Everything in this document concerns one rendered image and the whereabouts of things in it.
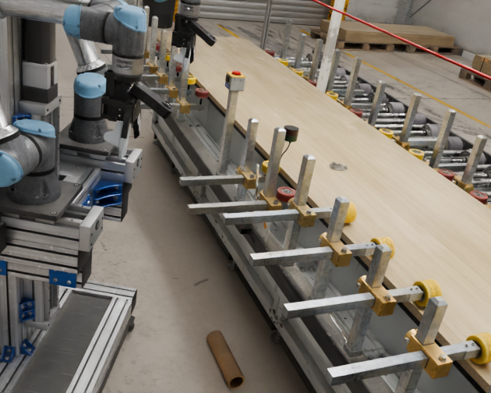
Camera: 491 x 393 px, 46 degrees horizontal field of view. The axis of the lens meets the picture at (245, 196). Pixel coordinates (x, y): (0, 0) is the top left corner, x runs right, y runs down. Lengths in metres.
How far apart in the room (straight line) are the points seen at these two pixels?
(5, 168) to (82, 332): 1.15
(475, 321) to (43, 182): 1.37
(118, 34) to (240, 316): 2.00
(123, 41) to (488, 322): 1.34
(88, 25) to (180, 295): 2.01
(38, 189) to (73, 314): 1.01
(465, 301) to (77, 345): 1.52
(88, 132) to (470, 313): 1.46
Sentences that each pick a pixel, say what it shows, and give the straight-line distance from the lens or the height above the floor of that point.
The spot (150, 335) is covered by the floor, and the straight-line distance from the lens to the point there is 2.92.
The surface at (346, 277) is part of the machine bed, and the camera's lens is 2.29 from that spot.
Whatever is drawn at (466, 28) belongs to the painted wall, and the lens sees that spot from 11.41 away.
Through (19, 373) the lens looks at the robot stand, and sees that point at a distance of 2.43.
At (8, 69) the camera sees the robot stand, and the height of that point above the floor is 1.37.
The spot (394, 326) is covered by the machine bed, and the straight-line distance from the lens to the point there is 2.09.
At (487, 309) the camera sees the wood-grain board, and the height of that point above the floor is 0.90.
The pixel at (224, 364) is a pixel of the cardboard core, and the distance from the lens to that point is 2.72.
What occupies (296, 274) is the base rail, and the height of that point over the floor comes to 0.70.
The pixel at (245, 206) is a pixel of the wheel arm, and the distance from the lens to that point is 2.30.
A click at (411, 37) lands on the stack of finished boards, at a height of 0.27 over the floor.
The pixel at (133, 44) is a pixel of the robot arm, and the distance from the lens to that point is 1.41.
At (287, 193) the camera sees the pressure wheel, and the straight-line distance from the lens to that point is 2.34.
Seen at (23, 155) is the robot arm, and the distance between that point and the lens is 1.67.
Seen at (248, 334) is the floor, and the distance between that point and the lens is 3.00.
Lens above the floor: 1.93
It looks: 27 degrees down
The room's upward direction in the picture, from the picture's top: 10 degrees clockwise
